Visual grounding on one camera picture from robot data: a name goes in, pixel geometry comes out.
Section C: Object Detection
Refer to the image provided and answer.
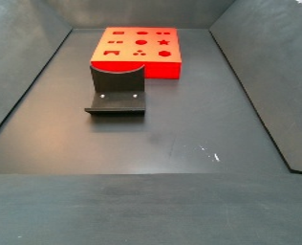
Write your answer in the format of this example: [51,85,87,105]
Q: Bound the black curved holder stand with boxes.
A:
[84,66,145,115]

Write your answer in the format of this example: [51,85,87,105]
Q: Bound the red shape-sorter block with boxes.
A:
[89,27,181,79]

